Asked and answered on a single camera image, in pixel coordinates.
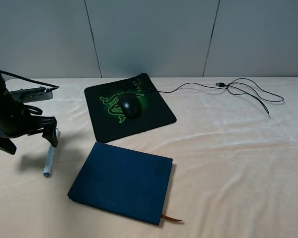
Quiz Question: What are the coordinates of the black computer mouse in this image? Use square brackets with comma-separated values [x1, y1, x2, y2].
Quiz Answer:
[118, 93, 142, 119]

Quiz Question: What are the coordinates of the black green Razer mousepad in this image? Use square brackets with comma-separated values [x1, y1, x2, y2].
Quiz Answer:
[84, 73, 177, 143]

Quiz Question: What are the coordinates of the white marker pen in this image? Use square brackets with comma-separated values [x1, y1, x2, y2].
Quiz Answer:
[42, 128, 60, 178]

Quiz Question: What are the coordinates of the dark blue notebook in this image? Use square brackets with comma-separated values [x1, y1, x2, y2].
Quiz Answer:
[68, 142, 173, 225]

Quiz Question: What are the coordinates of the black mouse USB cable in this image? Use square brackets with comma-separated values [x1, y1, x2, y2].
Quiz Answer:
[123, 78, 285, 119]

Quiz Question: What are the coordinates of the brown ribbon bookmark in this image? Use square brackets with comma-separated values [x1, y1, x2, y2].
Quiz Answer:
[161, 215, 182, 222]

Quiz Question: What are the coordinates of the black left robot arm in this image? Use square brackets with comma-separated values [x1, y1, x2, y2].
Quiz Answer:
[0, 69, 58, 155]

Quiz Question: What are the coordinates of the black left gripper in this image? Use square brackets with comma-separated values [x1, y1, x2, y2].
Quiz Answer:
[0, 93, 58, 155]

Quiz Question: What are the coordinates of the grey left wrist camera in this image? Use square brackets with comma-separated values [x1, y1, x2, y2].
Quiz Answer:
[10, 87, 53, 103]

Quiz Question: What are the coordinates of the black left camera cable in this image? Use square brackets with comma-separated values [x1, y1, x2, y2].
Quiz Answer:
[0, 70, 60, 116]

